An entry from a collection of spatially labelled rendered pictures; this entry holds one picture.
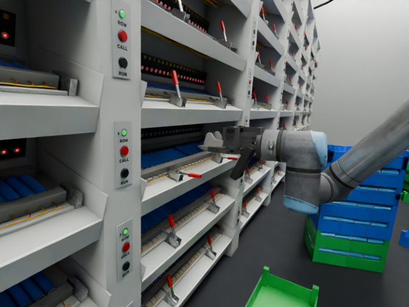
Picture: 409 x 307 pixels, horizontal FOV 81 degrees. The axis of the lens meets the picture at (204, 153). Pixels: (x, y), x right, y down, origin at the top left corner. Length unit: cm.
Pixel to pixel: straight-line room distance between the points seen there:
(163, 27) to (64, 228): 43
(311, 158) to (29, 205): 60
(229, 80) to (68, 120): 77
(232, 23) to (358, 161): 71
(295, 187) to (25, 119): 58
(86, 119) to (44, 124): 6
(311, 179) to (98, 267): 52
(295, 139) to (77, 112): 50
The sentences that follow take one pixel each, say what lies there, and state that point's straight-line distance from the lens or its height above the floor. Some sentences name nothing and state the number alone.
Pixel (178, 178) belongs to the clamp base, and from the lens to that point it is 64.
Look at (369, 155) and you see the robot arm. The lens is 73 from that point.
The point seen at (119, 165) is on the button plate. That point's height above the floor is 58.
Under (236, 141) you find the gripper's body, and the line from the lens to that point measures 71.
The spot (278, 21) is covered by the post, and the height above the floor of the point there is 124.
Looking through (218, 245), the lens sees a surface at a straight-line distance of 111.
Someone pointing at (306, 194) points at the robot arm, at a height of 49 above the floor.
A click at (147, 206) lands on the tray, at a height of 46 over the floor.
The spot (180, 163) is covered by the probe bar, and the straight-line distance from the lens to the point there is 71.
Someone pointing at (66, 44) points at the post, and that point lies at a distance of 50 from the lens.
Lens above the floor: 70
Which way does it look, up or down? 11 degrees down
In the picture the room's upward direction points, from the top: 3 degrees clockwise
